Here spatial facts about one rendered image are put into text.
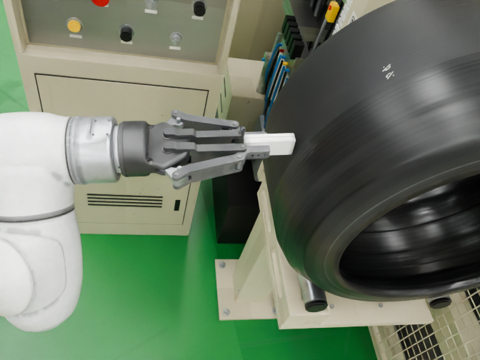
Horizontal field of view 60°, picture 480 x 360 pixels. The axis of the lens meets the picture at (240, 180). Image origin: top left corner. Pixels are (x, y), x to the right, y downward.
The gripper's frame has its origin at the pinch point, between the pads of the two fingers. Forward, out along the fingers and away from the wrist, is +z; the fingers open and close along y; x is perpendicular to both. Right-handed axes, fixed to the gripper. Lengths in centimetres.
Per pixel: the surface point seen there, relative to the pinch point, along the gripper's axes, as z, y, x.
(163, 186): -21, 57, 84
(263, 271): 14, 26, 96
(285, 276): 7.9, -2.7, 38.1
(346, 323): 21, -11, 46
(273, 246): 7.0, 5.9, 40.4
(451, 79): 17.9, -4.7, -14.8
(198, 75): -8, 58, 33
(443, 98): 16.8, -6.6, -13.7
